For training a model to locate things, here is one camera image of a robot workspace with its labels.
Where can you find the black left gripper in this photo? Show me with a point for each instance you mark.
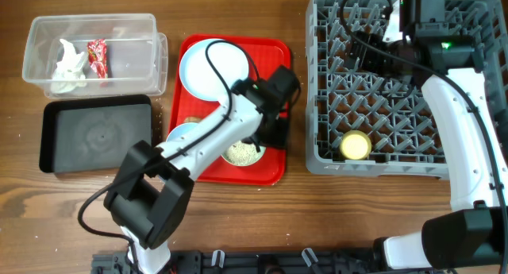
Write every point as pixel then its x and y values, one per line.
pixel 278 136

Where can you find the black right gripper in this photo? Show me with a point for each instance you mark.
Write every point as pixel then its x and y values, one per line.
pixel 366 57

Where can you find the pile of white rice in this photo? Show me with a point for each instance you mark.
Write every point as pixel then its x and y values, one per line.
pixel 241 154

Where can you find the yellow plastic cup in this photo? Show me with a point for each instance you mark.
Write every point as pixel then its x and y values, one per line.
pixel 355 145

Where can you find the light blue bowl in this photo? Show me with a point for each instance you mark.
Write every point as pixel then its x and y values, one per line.
pixel 181 130

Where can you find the red snack wrapper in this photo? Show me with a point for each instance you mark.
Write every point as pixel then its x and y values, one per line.
pixel 97 57

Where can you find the white tissue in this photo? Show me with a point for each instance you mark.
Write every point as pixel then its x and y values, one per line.
pixel 69 71

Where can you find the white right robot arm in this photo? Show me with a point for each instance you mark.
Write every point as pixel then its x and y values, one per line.
pixel 448 69

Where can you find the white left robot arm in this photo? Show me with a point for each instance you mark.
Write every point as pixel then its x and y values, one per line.
pixel 150 193

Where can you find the grey dishwasher rack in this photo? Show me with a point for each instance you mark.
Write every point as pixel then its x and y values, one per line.
pixel 389 109

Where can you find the red serving tray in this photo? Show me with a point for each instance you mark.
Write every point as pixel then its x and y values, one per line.
pixel 267 55

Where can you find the light blue plate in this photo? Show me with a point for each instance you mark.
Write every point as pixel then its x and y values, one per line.
pixel 198 77

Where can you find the clear plastic bin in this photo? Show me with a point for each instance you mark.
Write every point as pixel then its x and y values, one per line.
pixel 137 54

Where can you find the black tray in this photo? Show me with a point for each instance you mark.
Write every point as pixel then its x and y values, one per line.
pixel 91 134

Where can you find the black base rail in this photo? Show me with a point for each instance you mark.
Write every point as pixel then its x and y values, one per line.
pixel 342 261

